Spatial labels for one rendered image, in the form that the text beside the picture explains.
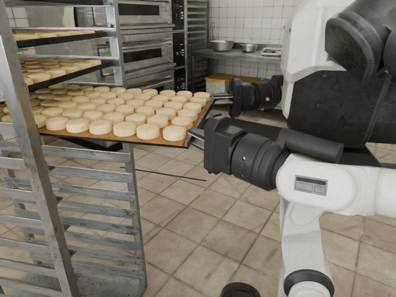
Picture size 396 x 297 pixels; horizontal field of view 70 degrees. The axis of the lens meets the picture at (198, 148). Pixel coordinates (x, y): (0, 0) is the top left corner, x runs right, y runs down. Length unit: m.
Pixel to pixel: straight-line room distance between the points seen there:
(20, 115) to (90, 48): 2.25
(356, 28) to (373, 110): 0.25
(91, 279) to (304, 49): 1.46
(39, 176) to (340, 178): 0.60
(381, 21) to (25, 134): 0.65
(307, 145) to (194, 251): 1.55
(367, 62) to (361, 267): 1.73
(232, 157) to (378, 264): 1.75
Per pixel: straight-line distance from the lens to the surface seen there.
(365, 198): 0.43
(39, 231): 1.65
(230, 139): 0.51
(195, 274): 1.81
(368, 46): 0.45
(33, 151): 0.71
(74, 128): 0.69
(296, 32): 0.61
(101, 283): 1.65
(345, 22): 0.45
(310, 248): 0.90
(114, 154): 1.16
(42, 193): 0.75
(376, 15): 0.46
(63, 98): 0.93
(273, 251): 2.00
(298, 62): 0.60
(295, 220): 0.79
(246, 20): 4.93
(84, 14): 2.89
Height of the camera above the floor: 1.37
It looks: 25 degrees down
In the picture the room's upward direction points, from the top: straight up
